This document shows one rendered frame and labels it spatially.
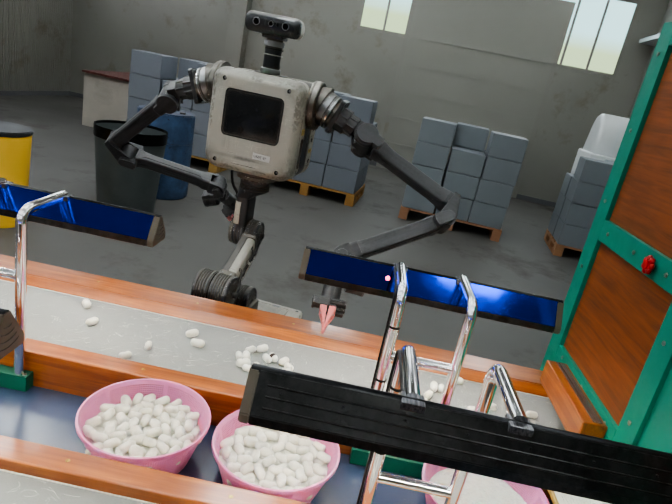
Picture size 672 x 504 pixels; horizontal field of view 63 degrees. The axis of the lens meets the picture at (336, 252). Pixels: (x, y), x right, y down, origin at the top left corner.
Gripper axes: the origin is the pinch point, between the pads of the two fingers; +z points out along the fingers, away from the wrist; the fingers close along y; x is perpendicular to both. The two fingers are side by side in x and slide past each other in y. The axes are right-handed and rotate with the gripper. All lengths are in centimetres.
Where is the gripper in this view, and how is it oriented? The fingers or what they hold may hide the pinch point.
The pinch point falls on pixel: (323, 330)
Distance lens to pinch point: 159.5
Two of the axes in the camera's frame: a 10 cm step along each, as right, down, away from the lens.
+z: -1.9, 8.3, -5.3
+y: 9.8, 2.1, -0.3
